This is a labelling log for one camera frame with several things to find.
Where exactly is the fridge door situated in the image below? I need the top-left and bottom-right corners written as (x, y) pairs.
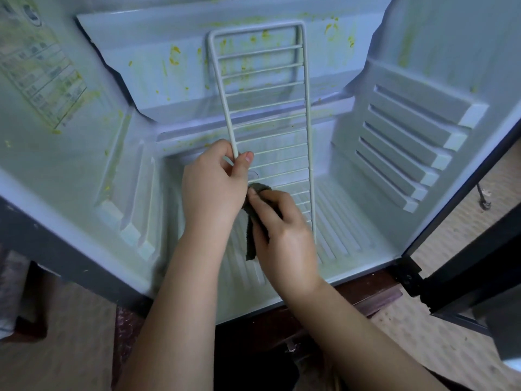
top-left (395, 203), bottom-right (521, 371)

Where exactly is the white wire shelf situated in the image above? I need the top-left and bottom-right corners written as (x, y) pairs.
top-left (207, 20), bottom-right (317, 237)

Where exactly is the dark red wooden stand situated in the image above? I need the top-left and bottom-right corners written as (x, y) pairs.
top-left (112, 268), bottom-right (404, 391)

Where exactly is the dark grey cloth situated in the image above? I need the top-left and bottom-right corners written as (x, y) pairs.
top-left (242, 183), bottom-right (274, 261)

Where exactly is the person's right hand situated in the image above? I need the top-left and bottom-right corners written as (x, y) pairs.
top-left (246, 188), bottom-right (321, 298)

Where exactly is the grey mini fridge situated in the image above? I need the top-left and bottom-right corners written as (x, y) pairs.
top-left (0, 0), bottom-right (521, 324)

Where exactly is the person's left hand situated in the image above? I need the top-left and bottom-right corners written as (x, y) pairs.
top-left (181, 140), bottom-right (255, 237)

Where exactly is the person's left forearm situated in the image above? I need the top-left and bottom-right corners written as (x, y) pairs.
top-left (114, 224), bottom-right (233, 391)

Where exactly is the black power cable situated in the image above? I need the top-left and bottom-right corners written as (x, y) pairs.
top-left (476, 181), bottom-right (493, 211)

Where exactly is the person's right forearm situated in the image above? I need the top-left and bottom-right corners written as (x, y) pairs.
top-left (289, 276), bottom-right (449, 391)

